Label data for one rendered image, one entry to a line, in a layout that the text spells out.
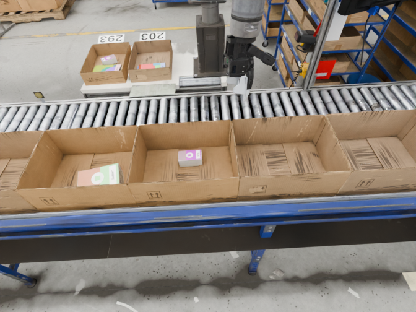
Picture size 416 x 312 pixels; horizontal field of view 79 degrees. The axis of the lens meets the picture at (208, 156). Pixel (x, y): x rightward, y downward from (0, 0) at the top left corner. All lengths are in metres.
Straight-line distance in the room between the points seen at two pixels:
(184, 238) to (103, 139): 0.58
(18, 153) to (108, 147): 0.41
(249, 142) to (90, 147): 0.72
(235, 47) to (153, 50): 1.40
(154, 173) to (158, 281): 0.93
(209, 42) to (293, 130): 0.86
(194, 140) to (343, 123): 0.66
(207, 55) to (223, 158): 0.87
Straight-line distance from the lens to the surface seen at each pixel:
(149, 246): 1.26
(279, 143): 1.22
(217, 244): 1.23
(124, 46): 2.20
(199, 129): 1.09
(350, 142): 1.34
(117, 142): 1.19
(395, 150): 1.39
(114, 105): 1.74
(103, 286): 1.96
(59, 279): 2.10
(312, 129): 1.21
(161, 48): 2.16
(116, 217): 1.03
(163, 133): 1.11
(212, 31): 1.73
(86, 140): 1.23
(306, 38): 1.65
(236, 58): 0.84
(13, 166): 1.45
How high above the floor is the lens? 1.78
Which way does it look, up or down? 51 degrees down
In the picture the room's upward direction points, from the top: 3 degrees counter-clockwise
